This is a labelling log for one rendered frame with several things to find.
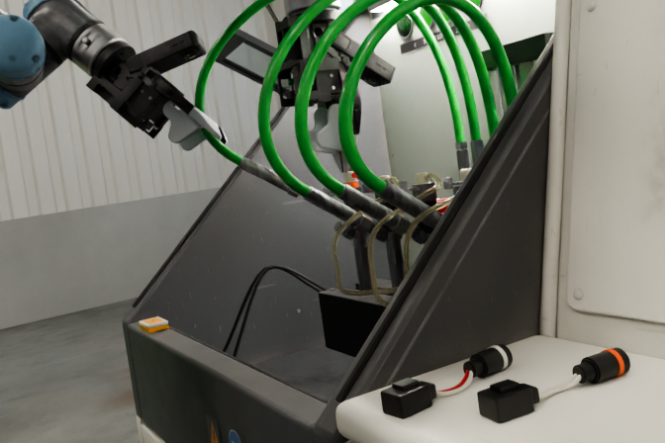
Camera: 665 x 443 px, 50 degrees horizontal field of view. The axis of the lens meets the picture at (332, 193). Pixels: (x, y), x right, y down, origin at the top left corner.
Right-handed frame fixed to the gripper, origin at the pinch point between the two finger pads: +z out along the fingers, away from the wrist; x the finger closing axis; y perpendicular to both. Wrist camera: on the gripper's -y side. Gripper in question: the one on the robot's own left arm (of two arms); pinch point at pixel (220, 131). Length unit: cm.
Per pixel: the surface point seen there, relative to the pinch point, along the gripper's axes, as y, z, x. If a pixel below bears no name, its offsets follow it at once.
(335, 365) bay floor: 17.3, 32.6, -21.0
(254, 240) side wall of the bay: 10.7, 8.2, -24.5
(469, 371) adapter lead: 2, 43, 39
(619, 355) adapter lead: -5, 50, 42
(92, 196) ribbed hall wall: 127, -287, -576
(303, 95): -8.3, 14.2, 24.6
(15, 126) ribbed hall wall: 115, -368, -521
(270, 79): -8.1, 8.1, 18.7
